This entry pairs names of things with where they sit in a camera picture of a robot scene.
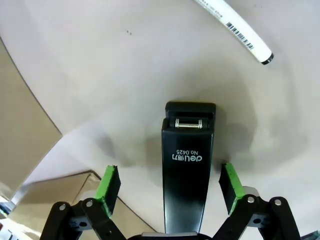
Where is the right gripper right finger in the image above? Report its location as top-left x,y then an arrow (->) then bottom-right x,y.
212,162 -> 301,240

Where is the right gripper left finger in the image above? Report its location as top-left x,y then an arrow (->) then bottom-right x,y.
41,164 -> 131,240

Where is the white barcode pen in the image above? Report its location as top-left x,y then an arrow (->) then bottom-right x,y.
193,0 -> 275,66

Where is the black deli stapler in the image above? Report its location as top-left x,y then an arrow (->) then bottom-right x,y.
161,101 -> 217,237

